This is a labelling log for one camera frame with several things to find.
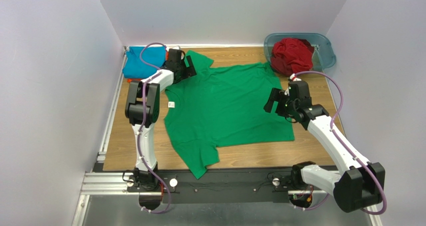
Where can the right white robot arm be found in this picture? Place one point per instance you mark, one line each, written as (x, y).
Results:
(359, 183)

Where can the green t shirt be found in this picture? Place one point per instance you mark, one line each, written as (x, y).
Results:
(221, 107)

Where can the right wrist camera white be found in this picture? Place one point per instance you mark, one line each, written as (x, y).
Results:
(293, 78)

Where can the blue folded t shirt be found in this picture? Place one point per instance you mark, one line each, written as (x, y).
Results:
(136, 69)

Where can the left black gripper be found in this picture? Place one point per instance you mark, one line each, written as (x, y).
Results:
(185, 68)

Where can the teal plastic basket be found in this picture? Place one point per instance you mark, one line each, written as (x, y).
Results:
(323, 56)

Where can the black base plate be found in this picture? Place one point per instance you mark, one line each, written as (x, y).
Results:
(234, 185)

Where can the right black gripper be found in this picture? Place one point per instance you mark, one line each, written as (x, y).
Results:
(277, 100)

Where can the red t shirt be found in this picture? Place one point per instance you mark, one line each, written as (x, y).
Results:
(291, 55)

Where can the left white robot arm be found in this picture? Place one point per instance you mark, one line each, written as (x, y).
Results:
(142, 109)

